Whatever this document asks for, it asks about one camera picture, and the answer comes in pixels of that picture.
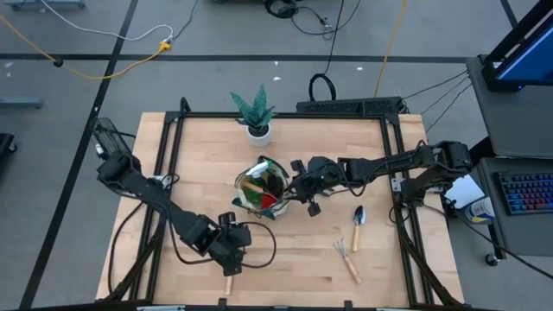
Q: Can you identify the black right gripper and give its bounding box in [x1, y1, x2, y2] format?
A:
[284, 155, 347, 219]

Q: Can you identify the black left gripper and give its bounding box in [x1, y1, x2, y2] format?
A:
[208, 210, 254, 277]

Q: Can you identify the red and black gardening glove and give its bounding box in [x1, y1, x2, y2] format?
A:
[261, 172, 286, 211]

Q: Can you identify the cream gardening bag green trim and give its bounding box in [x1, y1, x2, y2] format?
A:
[231, 155, 291, 221]

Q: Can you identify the trowel with wooden handle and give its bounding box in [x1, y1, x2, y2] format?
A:
[352, 205, 367, 253]

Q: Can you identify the hand rake with wooden handle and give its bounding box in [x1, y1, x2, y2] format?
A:
[332, 238, 363, 285]

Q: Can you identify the green plant in white pot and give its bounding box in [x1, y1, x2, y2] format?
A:
[230, 84, 277, 148]

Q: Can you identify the black perforated power unit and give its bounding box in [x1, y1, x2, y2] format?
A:
[296, 97, 405, 117]

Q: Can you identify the black mesh box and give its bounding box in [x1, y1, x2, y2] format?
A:
[90, 117, 133, 162]

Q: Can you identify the white paper sheet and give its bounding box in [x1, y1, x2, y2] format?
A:
[443, 174, 486, 211]

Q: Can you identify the white blue yellow canister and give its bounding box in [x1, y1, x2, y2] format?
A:
[464, 196, 497, 225]

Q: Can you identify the gray desk with keyboard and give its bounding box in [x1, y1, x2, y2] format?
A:
[477, 157, 553, 257]

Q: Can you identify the backlit black keyboard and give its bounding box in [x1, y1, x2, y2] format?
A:
[493, 170, 553, 216]

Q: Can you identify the gray desk with monitor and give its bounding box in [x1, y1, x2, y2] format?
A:
[465, 55, 553, 159]

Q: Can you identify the black chair base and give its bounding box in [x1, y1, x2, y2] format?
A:
[0, 132, 18, 157]

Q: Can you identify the gray floor bar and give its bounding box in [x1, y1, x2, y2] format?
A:
[0, 95, 44, 110]

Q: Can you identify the black monitor on stand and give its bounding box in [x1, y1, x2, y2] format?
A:
[480, 0, 553, 92]

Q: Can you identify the black left wrist camera cable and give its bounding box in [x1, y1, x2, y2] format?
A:
[168, 172, 277, 270]

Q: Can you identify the black coiled cable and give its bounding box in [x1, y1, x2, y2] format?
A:
[308, 0, 346, 103]

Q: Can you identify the black aluminium table frame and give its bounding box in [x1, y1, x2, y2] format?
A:
[103, 97, 466, 311]

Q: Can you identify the black cable on table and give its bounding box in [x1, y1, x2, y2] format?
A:
[106, 200, 146, 295]

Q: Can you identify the thin black cable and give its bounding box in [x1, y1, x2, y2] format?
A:
[399, 70, 470, 103]
[424, 83, 473, 134]
[419, 76, 471, 117]

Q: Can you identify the hanging yellow cable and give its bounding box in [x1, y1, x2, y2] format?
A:
[373, 0, 410, 98]

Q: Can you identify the black cable bundle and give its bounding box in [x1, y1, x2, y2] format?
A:
[263, 0, 336, 41]

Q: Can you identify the yellow floor cable with plug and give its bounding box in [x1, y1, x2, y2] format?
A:
[0, 15, 173, 81]

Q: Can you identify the thick black floor cable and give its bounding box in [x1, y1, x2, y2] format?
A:
[442, 202, 553, 281]

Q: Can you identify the white floor cable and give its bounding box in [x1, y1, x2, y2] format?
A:
[40, 0, 175, 43]

